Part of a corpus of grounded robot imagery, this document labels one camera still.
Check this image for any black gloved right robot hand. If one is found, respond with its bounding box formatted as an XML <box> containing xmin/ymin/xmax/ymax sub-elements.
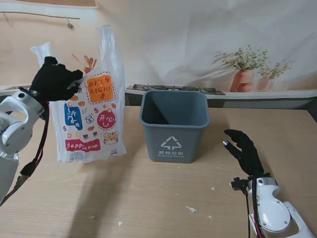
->
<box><xmin>222</xmin><ymin>128</ymin><xmax>265</xmax><ymax>177</ymax></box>

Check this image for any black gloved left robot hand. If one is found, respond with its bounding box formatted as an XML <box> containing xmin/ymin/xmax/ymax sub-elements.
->
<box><xmin>29</xmin><ymin>56</ymin><xmax>84</xmax><ymax>102</ymax></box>

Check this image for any printed white plastic garbage bag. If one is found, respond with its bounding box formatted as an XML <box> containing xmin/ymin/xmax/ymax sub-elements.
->
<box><xmin>30</xmin><ymin>24</ymin><xmax>127</xmax><ymax>164</ymax></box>

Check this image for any grey plastic waste bin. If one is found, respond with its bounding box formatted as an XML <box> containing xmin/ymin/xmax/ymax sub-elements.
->
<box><xmin>139</xmin><ymin>89</ymin><xmax>211</xmax><ymax>164</ymax></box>

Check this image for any printed kitchen backdrop cloth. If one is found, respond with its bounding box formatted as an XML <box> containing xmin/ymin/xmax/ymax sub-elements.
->
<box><xmin>0</xmin><ymin>0</ymin><xmax>317</xmax><ymax>110</ymax></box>

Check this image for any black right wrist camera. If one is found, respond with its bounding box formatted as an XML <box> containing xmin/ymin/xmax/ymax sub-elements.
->
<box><xmin>230</xmin><ymin>177</ymin><xmax>251</xmax><ymax>195</ymax></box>

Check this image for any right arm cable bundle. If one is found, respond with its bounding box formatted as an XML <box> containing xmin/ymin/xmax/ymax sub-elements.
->
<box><xmin>245</xmin><ymin>178</ymin><xmax>265</xmax><ymax>238</ymax></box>

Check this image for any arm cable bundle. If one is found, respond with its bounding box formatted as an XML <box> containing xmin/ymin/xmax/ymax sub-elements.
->
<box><xmin>0</xmin><ymin>99</ymin><xmax>50</xmax><ymax>206</ymax></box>
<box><xmin>245</xmin><ymin>178</ymin><xmax>265</xmax><ymax>238</ymax></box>

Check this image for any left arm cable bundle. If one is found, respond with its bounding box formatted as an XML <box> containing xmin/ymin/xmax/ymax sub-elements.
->
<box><xmin>0</xmin><ymin>99</ymin><xmax>50</xmax><ymax>206</ymax></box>

